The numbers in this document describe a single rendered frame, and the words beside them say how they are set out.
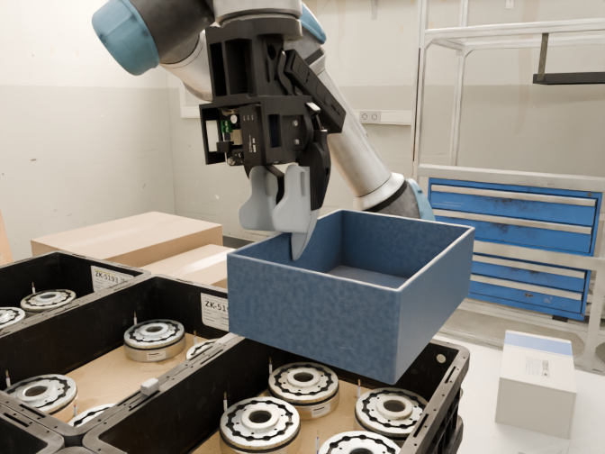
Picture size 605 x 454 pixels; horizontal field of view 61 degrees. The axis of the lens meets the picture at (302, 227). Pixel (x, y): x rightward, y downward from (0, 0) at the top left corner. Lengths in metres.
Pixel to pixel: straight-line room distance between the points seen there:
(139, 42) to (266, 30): 0.16
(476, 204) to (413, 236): 1.92
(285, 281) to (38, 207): 3.61
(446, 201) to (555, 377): 1.58
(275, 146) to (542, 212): 2.05
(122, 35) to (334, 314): 0.34
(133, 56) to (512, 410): 0.82
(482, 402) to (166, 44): 0.83
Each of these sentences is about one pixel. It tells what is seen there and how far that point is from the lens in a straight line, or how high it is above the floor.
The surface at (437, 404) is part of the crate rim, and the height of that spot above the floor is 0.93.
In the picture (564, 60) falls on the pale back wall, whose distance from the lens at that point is 3.23.
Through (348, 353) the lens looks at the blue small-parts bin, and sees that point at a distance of 0.38.
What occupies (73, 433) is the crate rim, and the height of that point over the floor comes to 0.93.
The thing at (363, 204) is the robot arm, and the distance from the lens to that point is 0.98.
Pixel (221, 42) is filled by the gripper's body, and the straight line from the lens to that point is 0.44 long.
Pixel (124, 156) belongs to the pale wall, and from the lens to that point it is 4.33.
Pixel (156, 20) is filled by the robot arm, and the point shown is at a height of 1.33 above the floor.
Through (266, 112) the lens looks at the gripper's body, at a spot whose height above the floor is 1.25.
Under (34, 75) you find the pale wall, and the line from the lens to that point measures 3.92.
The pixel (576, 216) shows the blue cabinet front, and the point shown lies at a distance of 2.40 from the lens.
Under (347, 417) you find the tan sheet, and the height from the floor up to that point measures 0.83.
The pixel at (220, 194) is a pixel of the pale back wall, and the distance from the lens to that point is 4.34.
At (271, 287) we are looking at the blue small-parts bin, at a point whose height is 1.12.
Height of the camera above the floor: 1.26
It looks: 15 degrees down
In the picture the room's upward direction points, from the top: straight up
